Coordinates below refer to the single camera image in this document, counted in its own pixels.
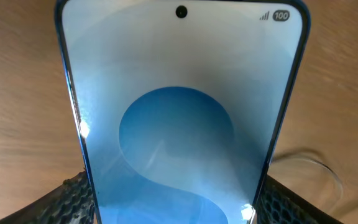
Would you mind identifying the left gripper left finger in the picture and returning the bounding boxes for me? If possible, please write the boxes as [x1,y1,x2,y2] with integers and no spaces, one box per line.
[0,171,96,224]

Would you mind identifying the black USB charging cable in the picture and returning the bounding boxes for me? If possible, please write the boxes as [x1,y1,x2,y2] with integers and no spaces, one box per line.
[270,149,344,215]

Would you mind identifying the blue Galaxy smartphone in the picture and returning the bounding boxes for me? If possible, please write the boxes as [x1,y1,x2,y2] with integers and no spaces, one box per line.
[54,0,311,223]

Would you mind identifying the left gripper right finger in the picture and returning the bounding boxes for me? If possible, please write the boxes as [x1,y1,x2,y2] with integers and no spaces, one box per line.
[255,175,342,224]

